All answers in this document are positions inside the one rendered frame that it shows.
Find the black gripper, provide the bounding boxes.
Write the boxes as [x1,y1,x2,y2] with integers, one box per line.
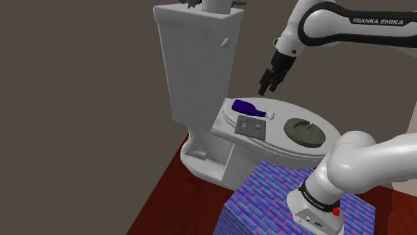
[258,49,297,97]

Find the dark blue bottle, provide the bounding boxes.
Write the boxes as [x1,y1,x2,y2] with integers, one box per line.
[231,99,275,121]

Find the dark grey round ashtray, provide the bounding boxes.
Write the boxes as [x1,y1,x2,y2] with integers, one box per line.
[283,117,327,149]

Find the white toilet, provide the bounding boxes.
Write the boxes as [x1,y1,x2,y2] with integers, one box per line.
[152,3,342,192]

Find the white vase with dark plant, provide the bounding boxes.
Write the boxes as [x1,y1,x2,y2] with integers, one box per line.
[178,0,248,15]

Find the purple patterned robot stand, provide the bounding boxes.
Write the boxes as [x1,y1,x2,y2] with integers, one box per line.
[212,160,377,235]

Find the grey switch plate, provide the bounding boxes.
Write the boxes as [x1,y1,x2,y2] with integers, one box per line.
[234,114,267,142]

